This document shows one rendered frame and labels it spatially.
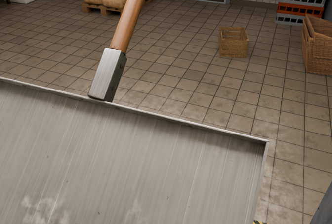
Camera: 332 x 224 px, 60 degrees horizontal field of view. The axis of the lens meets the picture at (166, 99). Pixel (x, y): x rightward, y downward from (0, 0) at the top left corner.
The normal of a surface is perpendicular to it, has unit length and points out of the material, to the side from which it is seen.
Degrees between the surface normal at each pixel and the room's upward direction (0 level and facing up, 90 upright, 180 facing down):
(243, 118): 0
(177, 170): 38
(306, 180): 0
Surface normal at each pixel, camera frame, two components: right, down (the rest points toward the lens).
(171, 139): -0.23, -0.31
